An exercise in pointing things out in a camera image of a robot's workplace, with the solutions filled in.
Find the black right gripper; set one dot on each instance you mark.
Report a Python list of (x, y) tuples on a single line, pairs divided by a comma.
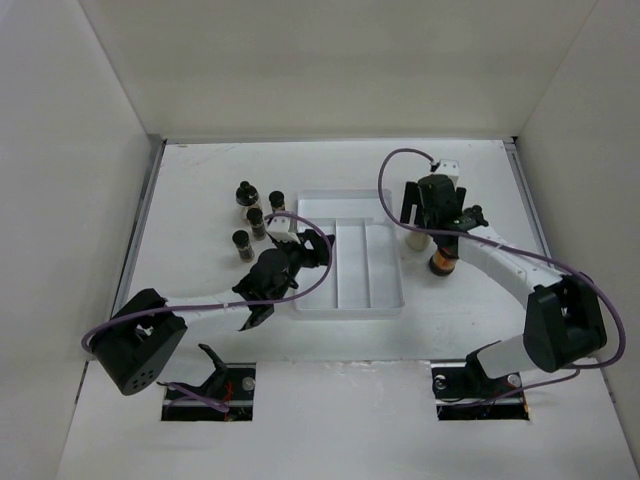
[(412, 197)]

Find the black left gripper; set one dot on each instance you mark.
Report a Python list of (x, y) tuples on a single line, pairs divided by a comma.
[(318, 255)]

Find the white salt knob-top bottle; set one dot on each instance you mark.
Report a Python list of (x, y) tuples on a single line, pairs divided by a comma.
[(418, 240)]

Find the red-lid sauce jar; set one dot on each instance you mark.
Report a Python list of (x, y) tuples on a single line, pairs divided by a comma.
[(443, 261)]

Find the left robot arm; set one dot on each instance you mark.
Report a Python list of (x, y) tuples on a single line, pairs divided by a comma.
[(136, 344)]

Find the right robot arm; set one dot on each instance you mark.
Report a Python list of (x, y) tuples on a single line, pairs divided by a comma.
[(563, 320)]

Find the black-label spice bottle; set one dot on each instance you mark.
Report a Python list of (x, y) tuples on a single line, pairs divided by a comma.
[(256, 221)]

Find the small black-cap spice bottle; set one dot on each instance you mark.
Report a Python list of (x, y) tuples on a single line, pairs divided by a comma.
[(277, 201)]

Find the front black-cap spice bottle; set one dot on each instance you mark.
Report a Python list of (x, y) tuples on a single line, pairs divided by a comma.
[(241, 241)]

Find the white divided organizer tray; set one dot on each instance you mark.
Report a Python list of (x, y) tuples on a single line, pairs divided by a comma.
[(365, 277)]

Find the knob-top spice grinder bottle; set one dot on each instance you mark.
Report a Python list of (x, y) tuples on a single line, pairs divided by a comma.
[(247, 196)]

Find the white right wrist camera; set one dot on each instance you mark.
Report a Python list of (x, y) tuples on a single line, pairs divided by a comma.
[(447, 167)]

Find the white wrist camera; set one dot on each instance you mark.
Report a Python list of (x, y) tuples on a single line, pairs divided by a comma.
[(447, 167), (281, 224)]

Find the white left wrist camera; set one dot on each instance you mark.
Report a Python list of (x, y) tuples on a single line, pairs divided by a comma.
[(281, 224)]

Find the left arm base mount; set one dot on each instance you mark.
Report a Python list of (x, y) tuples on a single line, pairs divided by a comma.
[(226, 395)]

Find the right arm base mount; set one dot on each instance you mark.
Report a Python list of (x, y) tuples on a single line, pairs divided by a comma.
[(464, 393)]

